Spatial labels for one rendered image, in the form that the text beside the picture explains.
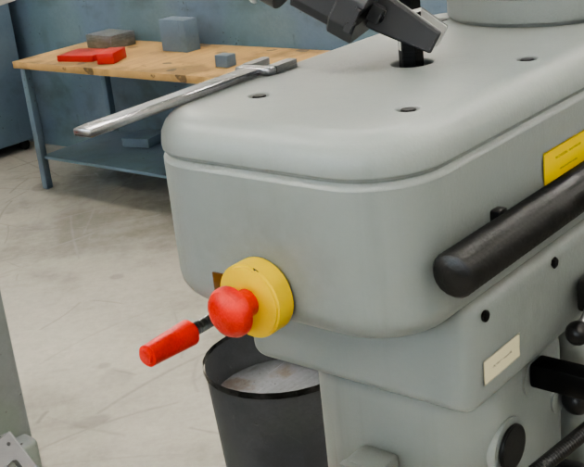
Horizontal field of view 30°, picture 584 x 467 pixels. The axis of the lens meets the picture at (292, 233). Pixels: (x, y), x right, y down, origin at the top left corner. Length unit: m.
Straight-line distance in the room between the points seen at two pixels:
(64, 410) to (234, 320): 3.73
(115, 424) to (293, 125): 3.58
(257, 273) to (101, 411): 3.65
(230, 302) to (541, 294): 0.30
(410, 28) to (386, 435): 0.37
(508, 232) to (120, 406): 3.72
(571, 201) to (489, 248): 0.12
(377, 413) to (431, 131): 0.33
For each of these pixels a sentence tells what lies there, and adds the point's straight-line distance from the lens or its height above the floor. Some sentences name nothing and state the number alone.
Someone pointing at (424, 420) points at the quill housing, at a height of 1.59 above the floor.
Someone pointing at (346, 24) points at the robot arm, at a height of 1.94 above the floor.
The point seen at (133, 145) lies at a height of 0.24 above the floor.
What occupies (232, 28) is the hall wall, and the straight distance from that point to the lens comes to 6.91.
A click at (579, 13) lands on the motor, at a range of 1.07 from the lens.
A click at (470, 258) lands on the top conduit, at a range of 0.74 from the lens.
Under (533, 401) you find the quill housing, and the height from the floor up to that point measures 1.57.
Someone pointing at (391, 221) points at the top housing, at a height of 1.83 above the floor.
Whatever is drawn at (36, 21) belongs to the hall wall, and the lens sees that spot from 8.39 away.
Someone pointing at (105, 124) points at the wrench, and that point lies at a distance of 0.82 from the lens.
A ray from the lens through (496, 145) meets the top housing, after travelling 0.82.
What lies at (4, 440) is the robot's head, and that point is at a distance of 0.81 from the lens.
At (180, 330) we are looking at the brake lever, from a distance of 0.90.
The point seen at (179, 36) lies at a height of 0.98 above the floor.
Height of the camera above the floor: 2.09
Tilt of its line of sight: 20 degrees down
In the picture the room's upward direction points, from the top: 6 degrees counter-clockwise
